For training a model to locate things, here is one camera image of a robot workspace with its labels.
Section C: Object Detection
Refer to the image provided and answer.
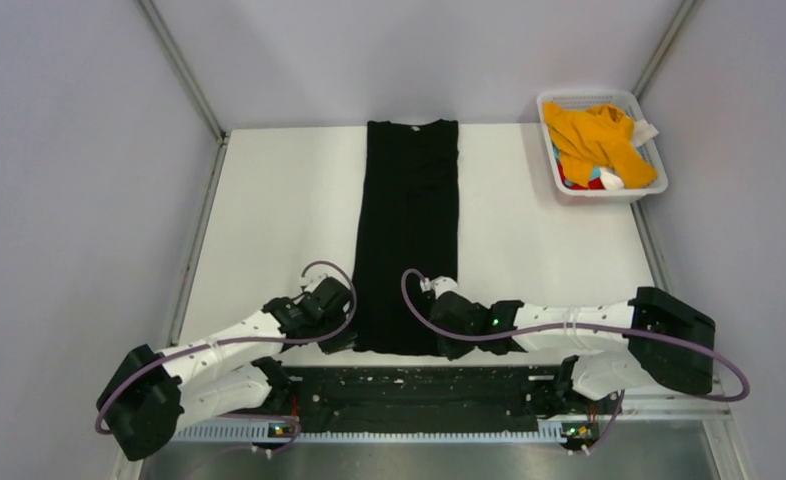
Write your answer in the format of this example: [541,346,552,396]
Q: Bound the black t shirt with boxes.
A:
[352,120,460,356]

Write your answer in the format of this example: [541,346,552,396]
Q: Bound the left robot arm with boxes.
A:
[96,275,356,461]

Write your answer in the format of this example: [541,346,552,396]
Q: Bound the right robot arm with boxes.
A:
[419,277,716,412]

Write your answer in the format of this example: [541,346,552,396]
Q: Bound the red blue cloth in basket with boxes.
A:
[557,157,605,190]

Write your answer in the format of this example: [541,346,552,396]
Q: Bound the white plastic basket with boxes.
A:
[537,89,669,205]

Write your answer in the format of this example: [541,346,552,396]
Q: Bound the orange t shirt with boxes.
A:
[543,102,658,189]

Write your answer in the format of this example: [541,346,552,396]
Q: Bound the white cloth in basket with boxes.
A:
[630,120,659,149]

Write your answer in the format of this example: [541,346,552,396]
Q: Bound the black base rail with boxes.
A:
[227,365,623,435]

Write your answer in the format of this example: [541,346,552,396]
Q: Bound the white cable duct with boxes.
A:
[172,418,567,444]

